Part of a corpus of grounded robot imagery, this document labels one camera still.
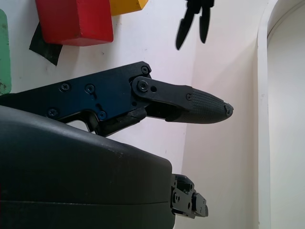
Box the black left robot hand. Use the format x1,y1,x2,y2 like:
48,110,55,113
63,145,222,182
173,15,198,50
174,0,215,51

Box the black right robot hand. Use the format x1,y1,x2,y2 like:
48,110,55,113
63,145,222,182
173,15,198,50
0,61,235,229

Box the yellow wooden cube block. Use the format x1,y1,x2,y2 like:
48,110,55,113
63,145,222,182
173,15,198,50
109,0,150,17

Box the red wooden cube block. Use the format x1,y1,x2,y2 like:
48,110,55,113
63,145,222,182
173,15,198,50
35,0,114,47

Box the green wooden cube block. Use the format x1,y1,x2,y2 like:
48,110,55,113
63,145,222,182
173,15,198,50
0,9,13,95

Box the black tape strip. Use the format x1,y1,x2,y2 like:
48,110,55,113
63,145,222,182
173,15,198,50
29,23,64,66

